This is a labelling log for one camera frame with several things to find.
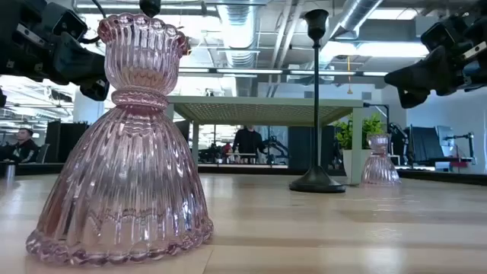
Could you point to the silver ventilation duct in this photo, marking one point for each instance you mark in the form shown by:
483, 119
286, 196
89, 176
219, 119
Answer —
237, 34
355, 13

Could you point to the black monitor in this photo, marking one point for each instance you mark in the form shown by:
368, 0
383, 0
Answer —
424, 144

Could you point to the black aluminium table frame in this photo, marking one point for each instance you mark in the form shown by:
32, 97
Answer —
437, 177

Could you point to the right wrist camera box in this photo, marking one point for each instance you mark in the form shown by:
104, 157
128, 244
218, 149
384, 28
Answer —
443, 34

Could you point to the yellow hanging pendant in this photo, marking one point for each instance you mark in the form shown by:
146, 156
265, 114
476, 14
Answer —
349, 91

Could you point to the black cabinet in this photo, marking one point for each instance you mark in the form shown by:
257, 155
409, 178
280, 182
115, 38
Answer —
62, 141

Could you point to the grey office chair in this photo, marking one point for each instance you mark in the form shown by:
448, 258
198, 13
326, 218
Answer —
43, 153

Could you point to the red box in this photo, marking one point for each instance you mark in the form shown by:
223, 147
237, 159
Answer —
458, 164

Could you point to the silver metal post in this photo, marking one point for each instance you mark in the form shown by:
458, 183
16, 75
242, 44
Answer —
10, 173

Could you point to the person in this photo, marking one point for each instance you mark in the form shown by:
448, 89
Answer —
23, 150
249, 142

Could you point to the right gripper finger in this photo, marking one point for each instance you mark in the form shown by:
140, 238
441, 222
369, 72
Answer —
426, 76
412, 99

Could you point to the black background robot arm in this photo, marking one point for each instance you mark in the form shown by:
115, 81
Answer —
275, 146

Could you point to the green plant white pot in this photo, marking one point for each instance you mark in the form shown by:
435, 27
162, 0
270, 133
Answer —
373, 127

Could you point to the pink ribbed glass candle holder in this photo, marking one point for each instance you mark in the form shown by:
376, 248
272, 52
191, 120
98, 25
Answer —
380, 167
125, 171

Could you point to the green perforated metal shelf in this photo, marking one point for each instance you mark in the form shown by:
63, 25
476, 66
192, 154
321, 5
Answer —
266, 100

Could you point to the black curved pole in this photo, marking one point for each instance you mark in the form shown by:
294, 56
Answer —
366, 104

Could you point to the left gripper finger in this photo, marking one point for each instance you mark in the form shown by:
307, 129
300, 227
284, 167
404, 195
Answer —
80, 64
95, 89

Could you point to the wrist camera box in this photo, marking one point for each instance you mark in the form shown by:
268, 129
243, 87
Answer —
443, 34
68, 23

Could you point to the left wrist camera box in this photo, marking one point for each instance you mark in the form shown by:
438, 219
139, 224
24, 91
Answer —
68, 23

